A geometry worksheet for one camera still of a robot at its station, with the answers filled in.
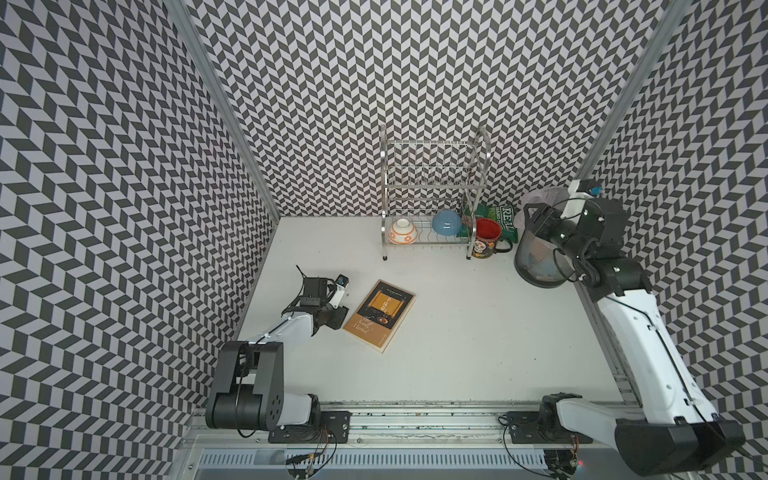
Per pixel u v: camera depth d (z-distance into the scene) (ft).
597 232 1.56
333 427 2.39
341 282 2.76
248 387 1.40
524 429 2.42
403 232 3.35
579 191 1.92
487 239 3.28
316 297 2.36
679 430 1.19
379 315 2.96
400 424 2.46
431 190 2.64
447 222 3.59
